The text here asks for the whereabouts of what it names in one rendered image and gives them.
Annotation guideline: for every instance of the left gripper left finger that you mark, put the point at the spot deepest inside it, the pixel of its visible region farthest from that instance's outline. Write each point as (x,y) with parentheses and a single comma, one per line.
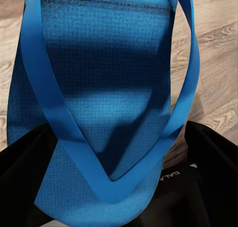
(23,166)

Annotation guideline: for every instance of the sandal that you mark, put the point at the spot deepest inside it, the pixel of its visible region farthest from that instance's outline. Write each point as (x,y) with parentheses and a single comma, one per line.
(99,71)

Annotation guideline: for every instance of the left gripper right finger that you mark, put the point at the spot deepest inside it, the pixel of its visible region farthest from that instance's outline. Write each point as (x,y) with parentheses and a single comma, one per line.
(217,160)

